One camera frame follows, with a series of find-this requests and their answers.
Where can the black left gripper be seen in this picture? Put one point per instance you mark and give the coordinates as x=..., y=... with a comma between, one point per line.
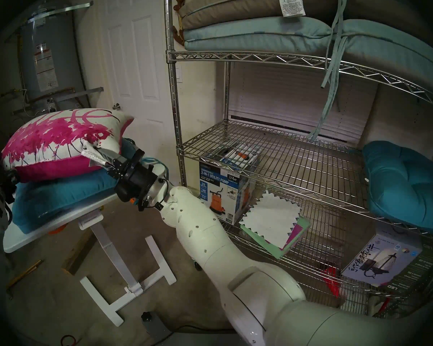
x=1, y=176

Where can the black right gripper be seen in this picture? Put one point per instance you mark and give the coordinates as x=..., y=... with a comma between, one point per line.
x=137, y=185

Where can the pink splatter print cushion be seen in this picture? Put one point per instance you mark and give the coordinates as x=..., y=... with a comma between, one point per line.
x=54, y=143

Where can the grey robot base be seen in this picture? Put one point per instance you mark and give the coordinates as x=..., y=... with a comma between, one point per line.
x=187, y=338

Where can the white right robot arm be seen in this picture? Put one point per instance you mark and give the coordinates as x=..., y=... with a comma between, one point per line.
x=256, y=287

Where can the teal square tufted cushion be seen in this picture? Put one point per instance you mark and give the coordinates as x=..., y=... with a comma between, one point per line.
x=57, y=197

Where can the light blue bench cushion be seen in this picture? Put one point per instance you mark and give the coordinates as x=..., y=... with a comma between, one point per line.
x=256, y=33

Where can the beige bench cushion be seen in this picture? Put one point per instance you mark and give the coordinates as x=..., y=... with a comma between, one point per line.
x=238, y=6

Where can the teal round tufted cushion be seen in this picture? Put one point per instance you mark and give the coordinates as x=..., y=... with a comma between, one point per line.
x=404, y=183

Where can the metal door knob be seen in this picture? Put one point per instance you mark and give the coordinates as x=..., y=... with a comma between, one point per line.
x=116, y=106

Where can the white overbed table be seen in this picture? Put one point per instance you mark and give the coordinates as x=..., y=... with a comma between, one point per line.
x=11, y=240

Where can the brass rod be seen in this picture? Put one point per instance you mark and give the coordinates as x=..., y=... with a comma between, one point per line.
x=25, y=273

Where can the wooden plank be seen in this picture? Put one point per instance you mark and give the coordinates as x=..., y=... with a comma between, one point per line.
x=77, y=255

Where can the white panel door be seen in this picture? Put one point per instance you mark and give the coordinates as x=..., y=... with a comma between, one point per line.
x=137, y=60

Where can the utility pump cardboard box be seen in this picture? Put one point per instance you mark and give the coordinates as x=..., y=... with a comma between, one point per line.
x=223, y=183

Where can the grey water heater tank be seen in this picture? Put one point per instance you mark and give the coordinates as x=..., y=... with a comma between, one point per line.
x=50, y=42

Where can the white zigzag edged sheet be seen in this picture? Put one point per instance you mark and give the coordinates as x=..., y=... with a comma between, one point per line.
x=270, y=215

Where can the white zigzag paper pad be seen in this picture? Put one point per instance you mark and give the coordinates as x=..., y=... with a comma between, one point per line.
x=263, y=246

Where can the white window blinds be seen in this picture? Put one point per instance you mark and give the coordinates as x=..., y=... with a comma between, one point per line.
x=274, y=96

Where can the pink paper sheet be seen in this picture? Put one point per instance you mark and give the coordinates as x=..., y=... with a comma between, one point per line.
x=296, y=235

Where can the red plastic item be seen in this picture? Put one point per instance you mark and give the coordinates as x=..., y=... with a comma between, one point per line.
x=332, y=280

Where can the LED lamp product box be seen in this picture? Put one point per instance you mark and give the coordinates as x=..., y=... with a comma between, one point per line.
x=382, y=258

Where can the white light switch plate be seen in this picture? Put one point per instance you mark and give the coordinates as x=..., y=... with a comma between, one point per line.
x=179, y=73

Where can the wooden anchor wall decor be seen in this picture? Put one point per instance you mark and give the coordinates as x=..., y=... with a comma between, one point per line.
x=178, y=3

